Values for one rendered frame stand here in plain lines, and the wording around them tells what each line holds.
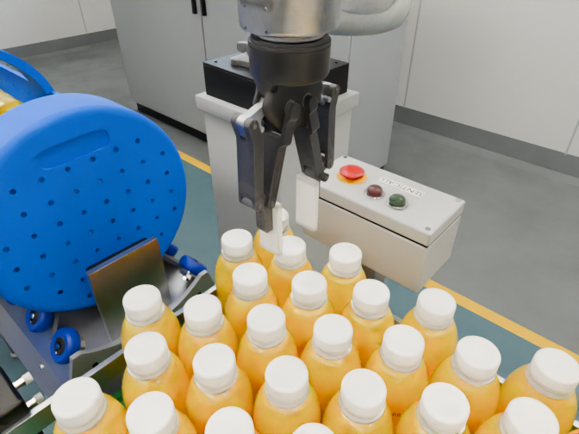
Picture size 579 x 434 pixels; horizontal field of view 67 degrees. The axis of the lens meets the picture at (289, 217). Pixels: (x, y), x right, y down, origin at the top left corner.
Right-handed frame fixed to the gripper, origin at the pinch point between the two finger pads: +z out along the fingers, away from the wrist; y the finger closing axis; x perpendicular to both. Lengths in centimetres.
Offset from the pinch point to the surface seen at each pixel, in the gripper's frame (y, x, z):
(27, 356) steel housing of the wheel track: 26.2, -29.6, 26.0
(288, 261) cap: 1.3, 1.0, 5.3
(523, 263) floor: -164, 5, 112
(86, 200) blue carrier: 13.8, -21.4, 0.3
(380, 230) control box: -11.1, 6.0, 5.1
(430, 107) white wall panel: -270, -103, 92
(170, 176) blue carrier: 1.7, -21.4, 2.1
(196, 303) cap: 13.5, -0.9, 4.4
